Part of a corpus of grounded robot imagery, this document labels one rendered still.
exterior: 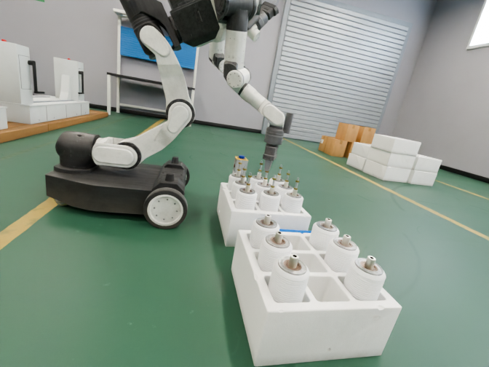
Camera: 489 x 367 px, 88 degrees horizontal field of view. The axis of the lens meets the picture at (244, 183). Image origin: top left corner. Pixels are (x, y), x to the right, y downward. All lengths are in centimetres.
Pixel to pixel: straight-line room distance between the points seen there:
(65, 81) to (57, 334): 397
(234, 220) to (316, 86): 582
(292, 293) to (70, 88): 426
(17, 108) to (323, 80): 573
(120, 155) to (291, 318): 107
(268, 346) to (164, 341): 28
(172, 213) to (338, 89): 615
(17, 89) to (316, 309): 319
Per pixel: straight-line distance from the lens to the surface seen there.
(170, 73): 135
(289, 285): 68
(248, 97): 123
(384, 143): 375
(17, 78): 336
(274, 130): 121
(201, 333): 83
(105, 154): 141
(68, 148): 149
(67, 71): 458
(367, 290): 82
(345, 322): 80
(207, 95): 618
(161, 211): 125
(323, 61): 681
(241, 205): 114
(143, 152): 141
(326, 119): 690
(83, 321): 89
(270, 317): 68
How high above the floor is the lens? 63
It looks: 17 degrees down
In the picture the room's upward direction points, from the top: 10 degrees clockwise
